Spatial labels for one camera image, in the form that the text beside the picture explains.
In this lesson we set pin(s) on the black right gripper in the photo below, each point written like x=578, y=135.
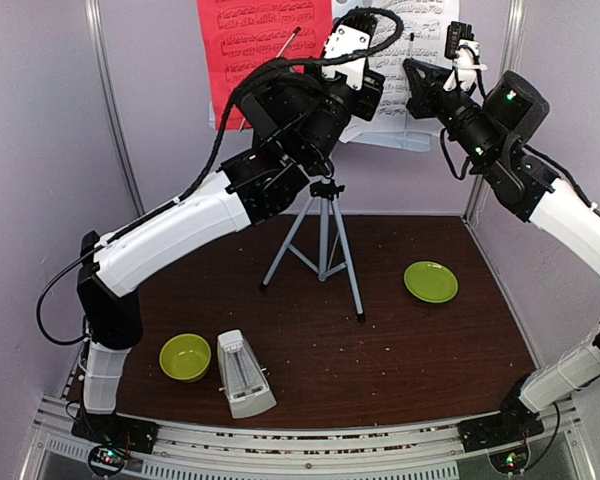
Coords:
x=423, y=89

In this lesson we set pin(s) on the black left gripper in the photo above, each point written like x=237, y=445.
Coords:
x=377, y=80

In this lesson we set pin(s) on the white sheet music page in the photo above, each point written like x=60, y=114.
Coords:
x=423, y=39

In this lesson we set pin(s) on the red sheet music page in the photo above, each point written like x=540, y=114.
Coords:
x=239, y=36

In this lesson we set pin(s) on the white folding music stand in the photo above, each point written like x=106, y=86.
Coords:
x=330, y=240

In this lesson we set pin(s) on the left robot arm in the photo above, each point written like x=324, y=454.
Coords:
x=114, y=265

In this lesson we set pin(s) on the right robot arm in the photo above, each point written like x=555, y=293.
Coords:
x=555, y=204

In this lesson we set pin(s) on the lime green plate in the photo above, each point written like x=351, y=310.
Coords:
x=431, y=282

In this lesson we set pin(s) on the white metronome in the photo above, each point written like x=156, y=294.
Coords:
x=243, y=381

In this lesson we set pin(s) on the lime green bowl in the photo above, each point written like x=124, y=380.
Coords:
x=185, y=358

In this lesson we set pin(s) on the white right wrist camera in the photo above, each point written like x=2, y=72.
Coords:
x=464, y=52

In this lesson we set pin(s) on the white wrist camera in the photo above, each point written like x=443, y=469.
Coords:
x=351, y=34
x=464, y=52

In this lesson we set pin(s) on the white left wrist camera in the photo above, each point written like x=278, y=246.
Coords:
x=351, y=34

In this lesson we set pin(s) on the left aluminium corner post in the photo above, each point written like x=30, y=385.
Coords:
x=97, y=35

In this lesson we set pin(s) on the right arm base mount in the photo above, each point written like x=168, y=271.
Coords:
x=512, y=423

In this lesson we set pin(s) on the aluminium front rail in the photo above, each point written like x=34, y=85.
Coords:
x=422, y=450

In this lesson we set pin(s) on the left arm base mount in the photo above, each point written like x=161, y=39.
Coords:
x=121, y=432

